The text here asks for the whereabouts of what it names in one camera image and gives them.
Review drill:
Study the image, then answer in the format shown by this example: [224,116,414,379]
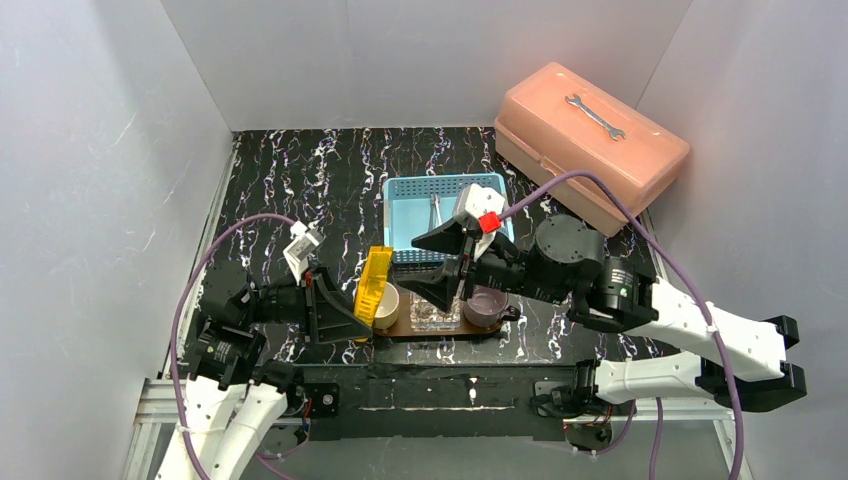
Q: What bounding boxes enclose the purple cable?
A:
[496,170,746,480]
[169,213,306,480]

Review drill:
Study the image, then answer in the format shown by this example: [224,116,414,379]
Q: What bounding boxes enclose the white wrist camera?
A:
[452,183,506,260]
[283,221,324,284]

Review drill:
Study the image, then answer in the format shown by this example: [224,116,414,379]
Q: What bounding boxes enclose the grey toothbrush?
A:
[428,193,443,230]

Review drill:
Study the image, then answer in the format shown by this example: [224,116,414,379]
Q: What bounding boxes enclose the brown wooden oval tray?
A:
[373,309,505,340]

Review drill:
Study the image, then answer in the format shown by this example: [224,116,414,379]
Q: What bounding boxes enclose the light blue plastic basket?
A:
[383,173,506,266]

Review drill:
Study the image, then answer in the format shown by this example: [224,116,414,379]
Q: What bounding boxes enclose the purple translucent cup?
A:
[462,286,521,329]

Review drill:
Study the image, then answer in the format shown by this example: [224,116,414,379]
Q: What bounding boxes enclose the cream yellow mug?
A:
[372,283,400,330]

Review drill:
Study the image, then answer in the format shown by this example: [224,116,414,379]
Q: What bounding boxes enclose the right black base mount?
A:
[529,380,635,421]

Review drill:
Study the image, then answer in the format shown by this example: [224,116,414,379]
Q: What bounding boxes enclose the clear plastic package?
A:
[409,293,462,332]

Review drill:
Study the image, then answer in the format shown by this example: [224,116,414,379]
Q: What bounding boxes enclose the pink plastic toolbox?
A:
[494,62,690,215]

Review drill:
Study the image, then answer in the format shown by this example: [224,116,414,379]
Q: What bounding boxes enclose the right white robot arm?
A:
[396,215,807,416]

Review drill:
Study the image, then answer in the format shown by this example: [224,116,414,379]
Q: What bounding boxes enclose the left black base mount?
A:
[280,382,341,419]

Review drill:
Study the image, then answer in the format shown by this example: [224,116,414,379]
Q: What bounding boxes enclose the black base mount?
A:
[280,382,341,419]
[529,380,635,421]

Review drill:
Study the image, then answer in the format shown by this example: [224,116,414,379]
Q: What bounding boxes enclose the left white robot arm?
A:
[156,267,371,479]

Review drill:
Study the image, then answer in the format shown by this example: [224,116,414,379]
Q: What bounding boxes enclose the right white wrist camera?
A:
[452,183,506,260]

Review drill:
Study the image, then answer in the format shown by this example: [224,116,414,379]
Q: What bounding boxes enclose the silver open-end wrench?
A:
[565,94,626,141]

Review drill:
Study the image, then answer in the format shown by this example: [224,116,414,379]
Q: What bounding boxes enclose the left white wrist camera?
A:
[283,221,324,284]

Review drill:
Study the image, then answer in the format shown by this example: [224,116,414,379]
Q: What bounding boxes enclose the aluminium frame rail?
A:
[134,377,734,424]

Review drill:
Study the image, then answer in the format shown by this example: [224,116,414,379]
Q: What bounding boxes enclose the yellow toothpaste tube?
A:
[354,246,393,329]

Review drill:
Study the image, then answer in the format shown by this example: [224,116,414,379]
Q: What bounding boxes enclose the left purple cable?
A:
[169,213,306,480]

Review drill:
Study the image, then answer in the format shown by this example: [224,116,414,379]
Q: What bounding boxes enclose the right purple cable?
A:
[496,170,746,480]

